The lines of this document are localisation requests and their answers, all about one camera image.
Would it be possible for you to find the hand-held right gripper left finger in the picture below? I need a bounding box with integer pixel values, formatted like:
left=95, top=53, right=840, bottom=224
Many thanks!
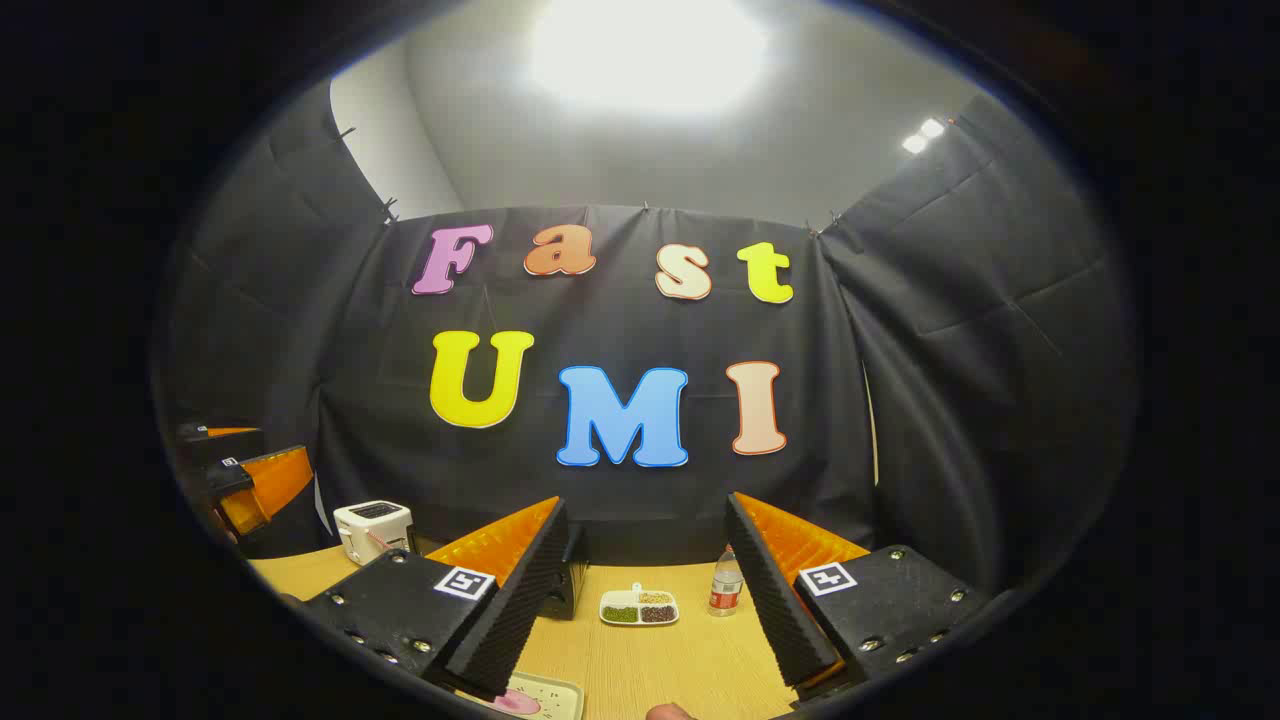
left=300, top=497, right=571, bottom=701

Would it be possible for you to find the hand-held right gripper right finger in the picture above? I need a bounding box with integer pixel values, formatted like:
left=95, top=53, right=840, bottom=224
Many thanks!
left=725, top=492, right=991, bottom=701

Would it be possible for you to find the cream square cherry-print plate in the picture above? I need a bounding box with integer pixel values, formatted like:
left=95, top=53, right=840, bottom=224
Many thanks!
left=455, top=672, right=586, bottom=720

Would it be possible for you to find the clear water bottle red label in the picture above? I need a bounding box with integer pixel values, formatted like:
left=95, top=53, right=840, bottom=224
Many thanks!
left=709, top=547, right=745, bottom=617

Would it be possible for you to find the white toaster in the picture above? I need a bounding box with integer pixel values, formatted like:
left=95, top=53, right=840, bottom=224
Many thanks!
left=333, top=500, right=417, bottom=567

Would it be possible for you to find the white divided dish of beans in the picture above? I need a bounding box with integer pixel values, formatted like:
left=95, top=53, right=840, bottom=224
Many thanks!
left=599, top=583, right=680, bottom=628

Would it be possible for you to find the black backdrop cloth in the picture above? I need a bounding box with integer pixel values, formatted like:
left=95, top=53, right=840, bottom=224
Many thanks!
left=155, top=80, right=1141, bottom=601

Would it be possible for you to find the large ceiling light panel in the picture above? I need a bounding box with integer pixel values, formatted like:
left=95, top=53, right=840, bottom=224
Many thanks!
left=528, top=0, right=773, bottom=119

